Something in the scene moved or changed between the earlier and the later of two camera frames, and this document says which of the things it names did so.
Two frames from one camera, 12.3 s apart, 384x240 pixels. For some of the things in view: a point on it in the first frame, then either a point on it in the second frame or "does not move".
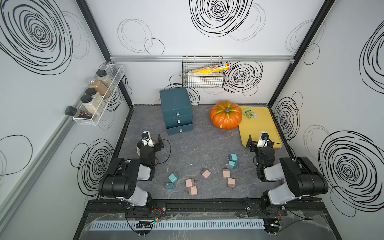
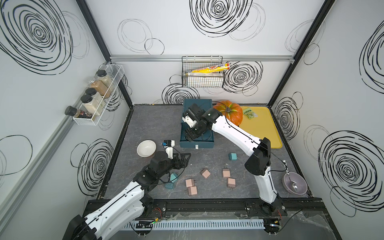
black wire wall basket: x=206 y=79 does not move
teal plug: x=169 y=185 does not move
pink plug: x=226 y=172 does not move
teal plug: x=173 y=177 does not move
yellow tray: x=264 y=122 does not move
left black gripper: x=156 y=147 to x=183 y=163
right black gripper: x=254 y=145 to x=189 y=136
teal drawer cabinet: x=178 y=110 to x=206 y=140
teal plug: x=233 y=157 does not move
